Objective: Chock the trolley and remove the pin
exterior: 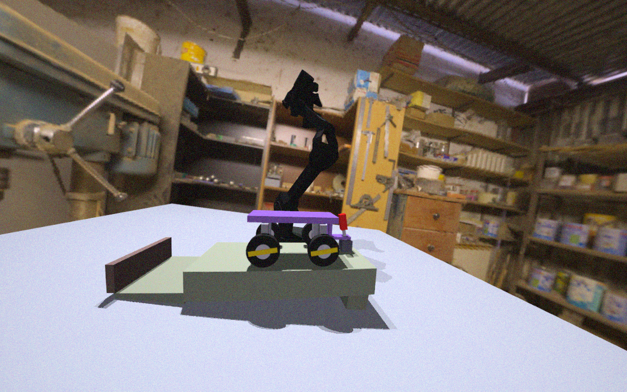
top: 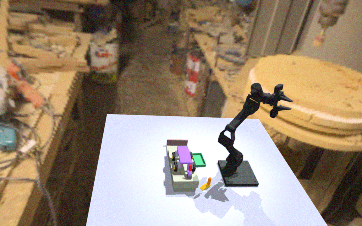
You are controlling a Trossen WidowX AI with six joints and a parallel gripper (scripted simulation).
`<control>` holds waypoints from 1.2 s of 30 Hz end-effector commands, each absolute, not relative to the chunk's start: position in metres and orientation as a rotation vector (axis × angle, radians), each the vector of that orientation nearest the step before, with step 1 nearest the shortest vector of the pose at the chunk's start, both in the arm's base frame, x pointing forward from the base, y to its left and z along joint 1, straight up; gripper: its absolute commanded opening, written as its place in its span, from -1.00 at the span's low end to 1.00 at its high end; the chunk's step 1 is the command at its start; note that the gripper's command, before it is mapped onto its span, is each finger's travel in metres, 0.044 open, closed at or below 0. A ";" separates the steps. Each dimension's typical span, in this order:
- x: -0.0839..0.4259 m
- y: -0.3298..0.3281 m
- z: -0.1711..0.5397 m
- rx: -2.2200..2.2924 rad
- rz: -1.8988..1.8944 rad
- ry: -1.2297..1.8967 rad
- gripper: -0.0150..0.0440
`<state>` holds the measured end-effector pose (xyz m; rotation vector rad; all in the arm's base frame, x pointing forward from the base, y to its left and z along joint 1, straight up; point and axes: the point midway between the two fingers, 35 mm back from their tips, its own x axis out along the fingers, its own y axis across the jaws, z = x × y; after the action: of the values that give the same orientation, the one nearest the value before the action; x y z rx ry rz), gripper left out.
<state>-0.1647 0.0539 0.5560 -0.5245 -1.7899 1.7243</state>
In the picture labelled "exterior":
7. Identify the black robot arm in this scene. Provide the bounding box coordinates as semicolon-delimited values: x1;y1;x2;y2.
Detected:
273;69;339;237

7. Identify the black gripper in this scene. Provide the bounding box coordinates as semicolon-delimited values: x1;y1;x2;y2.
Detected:
302;82;322;128

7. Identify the purple-topped wheeled trolley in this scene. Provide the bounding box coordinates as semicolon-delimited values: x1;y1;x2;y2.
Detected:
245;210;351;268

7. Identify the red-headed pin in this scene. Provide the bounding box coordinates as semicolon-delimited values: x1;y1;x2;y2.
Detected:
338;213;348;236

